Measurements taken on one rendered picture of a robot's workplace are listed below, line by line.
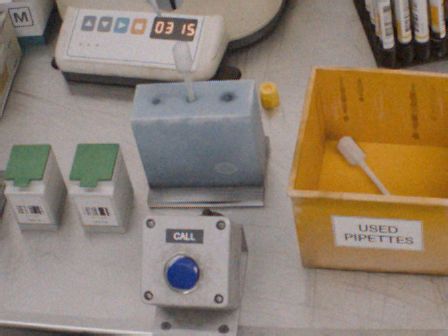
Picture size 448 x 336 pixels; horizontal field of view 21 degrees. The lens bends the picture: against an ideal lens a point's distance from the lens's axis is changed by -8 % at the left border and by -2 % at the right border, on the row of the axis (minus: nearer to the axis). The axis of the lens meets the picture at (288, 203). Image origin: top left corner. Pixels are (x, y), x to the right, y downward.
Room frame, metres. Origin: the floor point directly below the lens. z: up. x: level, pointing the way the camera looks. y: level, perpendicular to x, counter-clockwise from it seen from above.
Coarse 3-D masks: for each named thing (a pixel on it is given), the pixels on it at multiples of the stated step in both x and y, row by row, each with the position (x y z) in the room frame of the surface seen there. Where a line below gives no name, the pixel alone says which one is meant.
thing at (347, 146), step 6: (342, 138) 0.70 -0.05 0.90; (348, 138) 0.70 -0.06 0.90; (342, 144) 0.69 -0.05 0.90; (348, 144) 0.69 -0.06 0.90; (354, 144) 0.69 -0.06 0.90; (342, 150) 0.69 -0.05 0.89; (348, 150) 0.69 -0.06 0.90; (354, 150) 0.68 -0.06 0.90; (360, 150) 0.69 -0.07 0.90; (348, 156) 0.68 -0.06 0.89; (354, 156) 0.68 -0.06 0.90; (360, 156) 0.68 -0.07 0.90; (366, 156) 0.68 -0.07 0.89; (348, 162) 0.68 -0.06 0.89; (354, 162) 0.68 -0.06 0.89
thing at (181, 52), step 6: (180, 42) 0.71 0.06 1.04; (186, 42) 0.71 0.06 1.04; (174, 48) 0.70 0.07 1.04; (180, 48) 0.70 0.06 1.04; (186, 48) 0.70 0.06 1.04; (174, 54) 0.70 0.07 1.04; (180, 54) 0.70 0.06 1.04; (186, 54) 0.70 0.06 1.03; (174, 60) 0.70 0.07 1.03; (180, 60) 0.70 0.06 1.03; (186, 60) 0.70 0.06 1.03; (192, 60) 0.70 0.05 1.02; (180, 66) 0.70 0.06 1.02; (186, 66) 0.70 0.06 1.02; (192, 66) 0.70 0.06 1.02; (180, 72) 0.70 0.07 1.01; (186, 72) 0.70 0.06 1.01
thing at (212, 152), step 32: (160, 96) 0.71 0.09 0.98; (224, 96) 0.70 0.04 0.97; (256, 96) 0.71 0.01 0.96; (160, 128) 0.69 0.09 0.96; (192, 128) 0.68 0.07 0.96; (224, 128) 0.68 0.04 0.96; (256, 128) 0.69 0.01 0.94; (160, 160) 0.69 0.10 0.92; (192, 160) 0.69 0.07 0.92; (224, 160) 0.68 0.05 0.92; (256, 160) 0.67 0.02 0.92; (160, 192) 0.69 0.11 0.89; (192, 192) 0.68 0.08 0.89; (224, 192) 0.67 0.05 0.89; (256, 192) 0.67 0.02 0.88
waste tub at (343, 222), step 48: (336, 96) 0.71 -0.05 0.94; (384, 96) 0.70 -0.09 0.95; (432, 96) 0.69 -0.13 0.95; (336, 144) 0.71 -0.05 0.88; (384, 144) 0.70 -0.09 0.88; (432, 144) 0.69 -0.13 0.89; (288, 192) 0.59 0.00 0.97; (336, 192) 0.58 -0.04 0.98; (432, 192) 0.64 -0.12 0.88; (336, 240) 0.58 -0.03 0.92; (384, 240) 0.57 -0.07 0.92; (432, 240) 0.56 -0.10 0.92
